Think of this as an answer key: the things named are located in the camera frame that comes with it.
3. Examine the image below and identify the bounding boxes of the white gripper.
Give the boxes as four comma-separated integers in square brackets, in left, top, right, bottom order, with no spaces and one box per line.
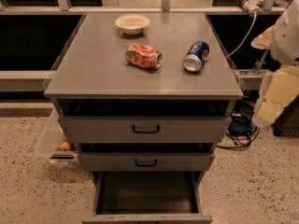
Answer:
[251,0,299,128]

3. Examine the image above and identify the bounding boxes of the crushed orange coke can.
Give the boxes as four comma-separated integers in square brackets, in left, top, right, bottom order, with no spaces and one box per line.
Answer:
[125,43,162,69]

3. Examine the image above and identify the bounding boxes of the blue pepsi can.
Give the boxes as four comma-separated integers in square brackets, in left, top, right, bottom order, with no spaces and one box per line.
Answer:
[183,41,209,73]

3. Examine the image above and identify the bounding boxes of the grey drawer cabinet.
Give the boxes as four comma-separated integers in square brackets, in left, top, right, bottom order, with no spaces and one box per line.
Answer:
[46,12,242,224]

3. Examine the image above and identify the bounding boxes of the bottom grey drawer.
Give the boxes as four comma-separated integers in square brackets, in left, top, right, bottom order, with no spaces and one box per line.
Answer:
[82,172,212,224]

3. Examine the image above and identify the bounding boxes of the grey drawer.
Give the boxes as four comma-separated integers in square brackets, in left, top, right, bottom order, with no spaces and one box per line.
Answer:
[82,172,212,224]
[78,152,215,172]
[59,117,231,143]

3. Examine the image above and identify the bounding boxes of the top grey drawer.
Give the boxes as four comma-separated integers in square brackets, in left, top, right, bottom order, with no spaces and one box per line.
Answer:
[59,117,231,143]

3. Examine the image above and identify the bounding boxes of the middle grey drawer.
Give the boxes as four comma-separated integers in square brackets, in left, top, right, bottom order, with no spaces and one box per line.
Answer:
[78,152,215,172]

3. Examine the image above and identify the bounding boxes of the white power strip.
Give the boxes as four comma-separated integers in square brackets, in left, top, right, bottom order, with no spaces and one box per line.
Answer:
[236,0,263,15]

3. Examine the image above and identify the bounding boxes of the blue device on floor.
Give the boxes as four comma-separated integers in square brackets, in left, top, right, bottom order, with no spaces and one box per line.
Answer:
[229,117,253,136]

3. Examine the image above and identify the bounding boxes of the white bowl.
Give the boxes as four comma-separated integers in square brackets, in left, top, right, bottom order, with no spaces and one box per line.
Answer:
[115,14,150,35]

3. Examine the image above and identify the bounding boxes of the orange fruit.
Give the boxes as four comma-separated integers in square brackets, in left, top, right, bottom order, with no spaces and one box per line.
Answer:
[60,142,72,151]

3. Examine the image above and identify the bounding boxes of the clear plastic bin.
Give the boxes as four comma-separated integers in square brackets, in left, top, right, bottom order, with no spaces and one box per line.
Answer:
[35,109,78,166]

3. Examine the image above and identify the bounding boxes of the white power cable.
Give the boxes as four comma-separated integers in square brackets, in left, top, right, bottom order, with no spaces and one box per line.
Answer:
[225,11,258,60]

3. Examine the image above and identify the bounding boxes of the black cable bundle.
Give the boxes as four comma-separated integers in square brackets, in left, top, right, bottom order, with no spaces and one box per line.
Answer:
[216,99,262,150]

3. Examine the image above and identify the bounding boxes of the metal railing frame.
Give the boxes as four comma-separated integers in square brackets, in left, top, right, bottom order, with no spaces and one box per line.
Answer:
[1,0,290,93]

